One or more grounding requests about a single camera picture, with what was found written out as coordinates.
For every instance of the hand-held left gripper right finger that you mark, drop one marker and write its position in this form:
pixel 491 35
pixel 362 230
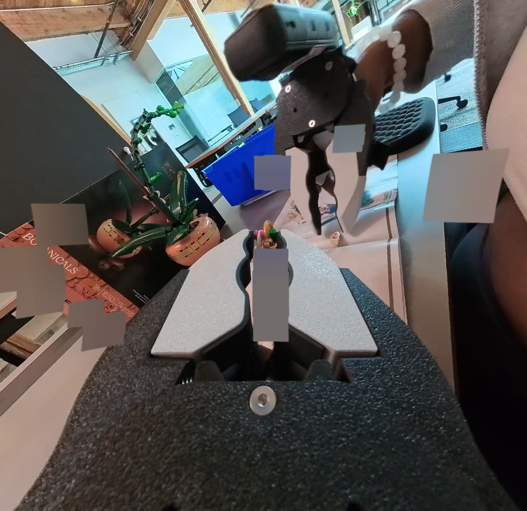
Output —
pixel 325 305

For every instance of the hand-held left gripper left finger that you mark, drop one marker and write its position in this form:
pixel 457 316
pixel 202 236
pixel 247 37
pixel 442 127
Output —
pixel 206 305

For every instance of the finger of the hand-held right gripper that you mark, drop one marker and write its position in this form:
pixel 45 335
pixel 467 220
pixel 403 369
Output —
pixel 321 197
pixel 354 206

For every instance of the small colourful toy brick assembly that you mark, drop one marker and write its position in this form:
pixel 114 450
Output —
pixel 268 235

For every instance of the grey desk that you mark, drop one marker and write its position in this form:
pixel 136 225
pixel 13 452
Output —
pixel 424 292

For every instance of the person's right hand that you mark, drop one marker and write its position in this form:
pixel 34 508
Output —
pixel 378 70

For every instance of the small tan toy brick piece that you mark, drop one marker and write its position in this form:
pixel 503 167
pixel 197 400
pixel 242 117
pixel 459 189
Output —
pixel 335 240

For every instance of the toy brick potted plant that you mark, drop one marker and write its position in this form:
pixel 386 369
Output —
pixel 193 239

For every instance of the blue plastic bin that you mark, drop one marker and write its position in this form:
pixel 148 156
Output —
pixel 234 177

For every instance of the wooden table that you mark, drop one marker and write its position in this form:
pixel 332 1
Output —
pixel 230 140

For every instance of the dark flower print toy box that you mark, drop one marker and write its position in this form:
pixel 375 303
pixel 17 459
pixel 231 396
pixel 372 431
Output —
pixel 115 284

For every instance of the black mesh cushion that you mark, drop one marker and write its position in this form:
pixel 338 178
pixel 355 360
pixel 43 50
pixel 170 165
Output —
pixel 405 121

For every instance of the black office chair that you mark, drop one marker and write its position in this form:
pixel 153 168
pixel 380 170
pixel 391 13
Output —
pixel 191 148

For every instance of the black emblem box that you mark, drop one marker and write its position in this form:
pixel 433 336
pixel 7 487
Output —
pixel 164 165

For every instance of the person's leg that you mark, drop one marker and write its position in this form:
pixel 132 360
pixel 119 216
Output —
pixel 494 333

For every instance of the person's light top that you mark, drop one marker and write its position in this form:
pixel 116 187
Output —
pixel 510 86

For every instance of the large black board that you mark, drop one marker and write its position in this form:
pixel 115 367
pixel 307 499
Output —
pixel 49 127

